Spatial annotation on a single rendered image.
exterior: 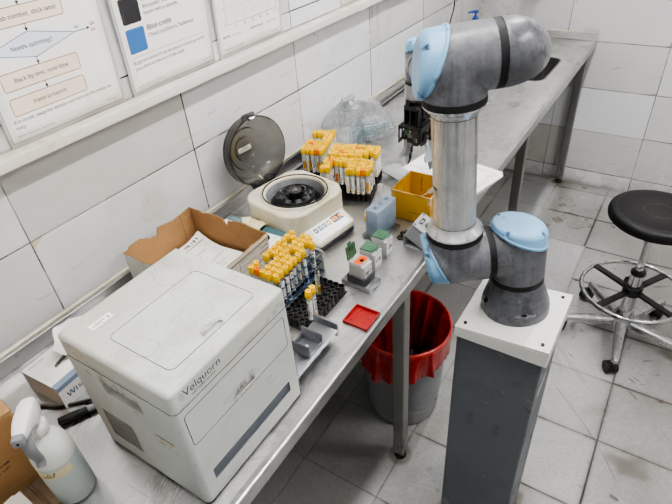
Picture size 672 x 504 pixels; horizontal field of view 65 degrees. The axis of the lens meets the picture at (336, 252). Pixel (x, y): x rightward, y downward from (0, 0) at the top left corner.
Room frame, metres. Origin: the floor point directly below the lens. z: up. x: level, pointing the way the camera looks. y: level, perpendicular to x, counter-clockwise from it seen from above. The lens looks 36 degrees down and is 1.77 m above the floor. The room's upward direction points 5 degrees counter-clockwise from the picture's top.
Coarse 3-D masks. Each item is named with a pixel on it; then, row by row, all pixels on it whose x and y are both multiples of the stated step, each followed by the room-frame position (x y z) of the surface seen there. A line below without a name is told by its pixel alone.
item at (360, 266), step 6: (354, 258) 1.08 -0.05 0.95; (360, 258) 1.08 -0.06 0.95; (366, 258) 1.07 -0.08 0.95; (354, 264) 1.06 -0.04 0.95; (360, 264) 1.05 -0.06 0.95; (366, 264) 1.06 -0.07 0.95; (354, 270) 1.06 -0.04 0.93; (360, 270) 1.05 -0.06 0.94; (366, 270) 1.05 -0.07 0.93; (360, 276) 1.05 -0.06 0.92; (366, 276) 1.05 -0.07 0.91
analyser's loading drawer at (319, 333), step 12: (312, 324) 0.89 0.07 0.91; (324, 324) 0.88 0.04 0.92; (336, 324) 0.86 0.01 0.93; (300, 336) 0.84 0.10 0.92; (312, 336) 0.83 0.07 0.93; (324, 336) 0.85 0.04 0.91; (300, 348) 0.80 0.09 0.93; (312, 348) 0.81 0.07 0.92; (300, 360) 0.78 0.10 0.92; (312, 360) 0.78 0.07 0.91; (300, 372) 0.75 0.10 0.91
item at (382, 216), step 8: (384, 200) 1.31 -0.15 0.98; (392, 200) 1.31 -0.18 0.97; (368, 208) 1.28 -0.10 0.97; (376, 208) 1.27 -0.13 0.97; (384, 208) 1.28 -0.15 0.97; (392, 208) 1.31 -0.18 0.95; (368, 216) 1.27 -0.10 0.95; (376, 216) 1.25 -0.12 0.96; (384, 216) 1.28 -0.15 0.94; (392, 216) 1.31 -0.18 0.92; (368, 224) 1.27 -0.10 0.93; (376, 224) 1.25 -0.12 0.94; (384, 224) 1.28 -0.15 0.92; (392, 224) 1.31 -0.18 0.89; (368, 232) 1.27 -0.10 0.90; (392, 232) 1.28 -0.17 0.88
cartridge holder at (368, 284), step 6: (372, 270) 1.07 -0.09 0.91; (348, 276) 1.06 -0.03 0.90; (354, 276) 1.05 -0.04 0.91; (372, 276) 1.06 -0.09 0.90; (342, 282) 1.07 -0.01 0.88; (348, 282) 1.06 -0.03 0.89; (354, 282) 1.05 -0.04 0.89; (360, 282) 1.04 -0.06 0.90; (366, 282) 1.04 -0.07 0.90; (372, 282) 1.05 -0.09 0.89; (378, 282) 1.05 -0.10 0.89; (360, 288) 1.04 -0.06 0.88; (366, 288) 1.03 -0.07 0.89; (372, 288) 1.03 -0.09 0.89
